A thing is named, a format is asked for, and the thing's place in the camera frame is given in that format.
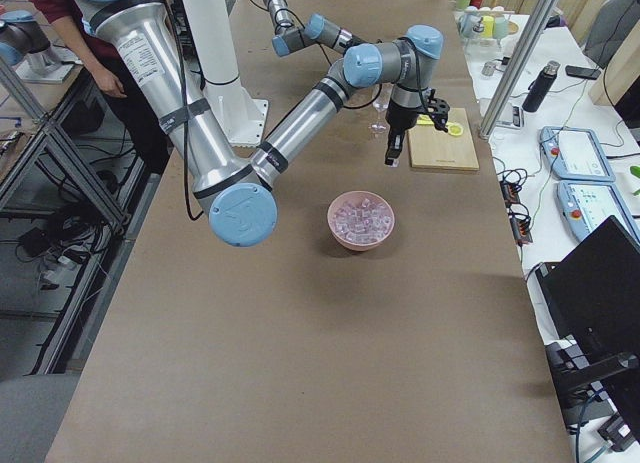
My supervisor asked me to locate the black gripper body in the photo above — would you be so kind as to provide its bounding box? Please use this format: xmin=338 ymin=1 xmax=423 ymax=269
xmin=387 ymin=85 xmax=450 ymax=143

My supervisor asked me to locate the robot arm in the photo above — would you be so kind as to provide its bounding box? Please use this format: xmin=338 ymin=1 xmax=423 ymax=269
xmin=262 ymin=0 xmax=366 ymax=57
xmin=74 ymin=0 xmax=449 ymax=247

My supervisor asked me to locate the clear wine glass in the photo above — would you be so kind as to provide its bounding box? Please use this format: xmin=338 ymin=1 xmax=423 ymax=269
xmin=370 ymin=84 xmax=392 ymax=134

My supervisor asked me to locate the pile of clear ice cubes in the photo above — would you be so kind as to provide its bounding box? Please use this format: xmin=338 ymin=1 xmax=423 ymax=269
xmin=329 ymin=197 xmax=394 ymax=246

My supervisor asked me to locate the yellow plastic knife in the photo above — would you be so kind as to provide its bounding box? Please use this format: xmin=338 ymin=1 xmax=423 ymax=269
xmin=417 ymin=118 xmax=439 ymax=128

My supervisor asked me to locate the bamboo cutting board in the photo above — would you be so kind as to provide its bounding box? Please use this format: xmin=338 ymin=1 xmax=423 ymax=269
xmin=408 ymin=108 xmax=479 ymax=171

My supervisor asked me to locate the lemon slice near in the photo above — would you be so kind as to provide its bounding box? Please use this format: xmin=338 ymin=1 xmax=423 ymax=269
xmin=447 ymin=122 xmax=464 ymax=137

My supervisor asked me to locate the pink bowl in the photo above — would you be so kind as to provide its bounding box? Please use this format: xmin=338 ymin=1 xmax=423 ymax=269
xmin=327 ymin=190 xmax=395 ymax=252

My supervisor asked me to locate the yellow cup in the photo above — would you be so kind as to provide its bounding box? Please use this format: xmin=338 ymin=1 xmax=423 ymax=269
xmin=474 ymin=15 xmax=495 ymax=39

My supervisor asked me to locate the black water bottle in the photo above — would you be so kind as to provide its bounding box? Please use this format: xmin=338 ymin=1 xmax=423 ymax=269
xmin=522 ymin=60 xmax=560 ymax=113

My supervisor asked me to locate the teach pendant upper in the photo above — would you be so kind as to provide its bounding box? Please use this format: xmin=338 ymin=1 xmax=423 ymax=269
xmin=538 ymin=126 xmax=615 ymax=183

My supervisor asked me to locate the teach pendant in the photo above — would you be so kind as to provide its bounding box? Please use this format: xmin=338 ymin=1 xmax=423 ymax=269
xmin=556 ymin=180 xmax=639 ymax=242
xmin=538 ymin=126 xmax=615 ymax=183

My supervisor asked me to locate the teach pendant lower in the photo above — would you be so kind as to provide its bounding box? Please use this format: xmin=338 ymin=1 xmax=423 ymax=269
xmin=556 ymin=180 xmax=639 ymax=242

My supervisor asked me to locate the black monitor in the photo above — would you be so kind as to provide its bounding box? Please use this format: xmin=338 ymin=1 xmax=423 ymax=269
xmin=538 ymin=216 xmax=639 ymax=433

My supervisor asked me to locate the person in red shirt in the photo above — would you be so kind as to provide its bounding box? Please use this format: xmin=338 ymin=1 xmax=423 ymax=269
xmin=29 ymin=0 xmax=169 ymax=174

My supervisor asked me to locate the aluminium frame post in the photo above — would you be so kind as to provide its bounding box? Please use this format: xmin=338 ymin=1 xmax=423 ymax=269
xmin=479 ymin=0 xmax=559 ymax=140

